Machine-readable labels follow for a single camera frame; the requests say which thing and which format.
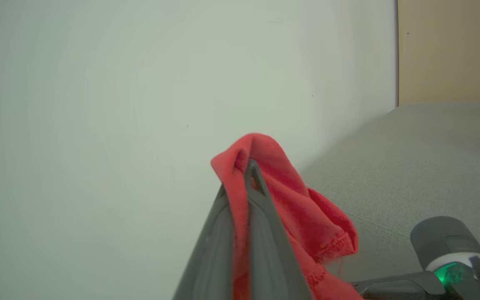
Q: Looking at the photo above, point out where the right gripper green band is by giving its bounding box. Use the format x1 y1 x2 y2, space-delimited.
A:
350 251 480 300

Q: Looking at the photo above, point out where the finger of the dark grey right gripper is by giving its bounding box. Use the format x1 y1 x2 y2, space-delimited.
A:
244 159 314 300

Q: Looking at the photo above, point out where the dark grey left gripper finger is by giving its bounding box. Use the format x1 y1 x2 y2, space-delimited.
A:
172 185 235 300

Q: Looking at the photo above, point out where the red garment with white trim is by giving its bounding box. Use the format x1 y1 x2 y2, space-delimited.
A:
210 133 363 300

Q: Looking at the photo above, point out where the grey fabric sofa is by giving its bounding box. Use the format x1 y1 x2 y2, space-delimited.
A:
298 101 480 288

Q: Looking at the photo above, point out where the white partition panel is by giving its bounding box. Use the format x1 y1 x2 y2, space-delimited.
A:
0 0 399 300

